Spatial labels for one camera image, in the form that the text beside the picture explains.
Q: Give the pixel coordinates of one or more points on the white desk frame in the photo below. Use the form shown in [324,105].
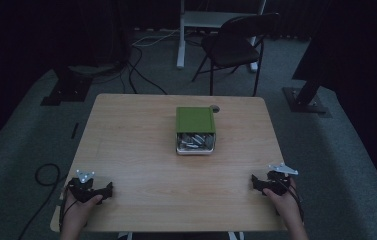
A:
[184,23]

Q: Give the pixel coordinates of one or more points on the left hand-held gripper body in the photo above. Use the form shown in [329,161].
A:
[82,190]

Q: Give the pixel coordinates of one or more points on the person's right hand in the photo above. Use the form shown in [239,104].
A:
[286,205]

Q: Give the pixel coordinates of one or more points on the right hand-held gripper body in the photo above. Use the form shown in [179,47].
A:
[277,181]

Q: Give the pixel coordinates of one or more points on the black stand base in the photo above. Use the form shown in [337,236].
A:
[306,100]
[67,88]

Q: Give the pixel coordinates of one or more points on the person's left hand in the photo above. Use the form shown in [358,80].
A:
[79,210]

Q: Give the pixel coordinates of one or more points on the grey table grommet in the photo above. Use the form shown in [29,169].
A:
[215,108]

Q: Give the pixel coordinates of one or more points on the silver tin box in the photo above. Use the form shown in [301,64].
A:
[195,150]

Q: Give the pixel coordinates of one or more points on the black folding chair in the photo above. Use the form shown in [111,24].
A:
[232,48]

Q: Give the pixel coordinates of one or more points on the white table leg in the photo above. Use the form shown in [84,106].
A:
[236,235]
[125,236]

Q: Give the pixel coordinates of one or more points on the green box lid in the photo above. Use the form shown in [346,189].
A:
[195,120]

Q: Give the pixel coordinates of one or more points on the pile of metal pieces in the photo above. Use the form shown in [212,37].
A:
[194,140]

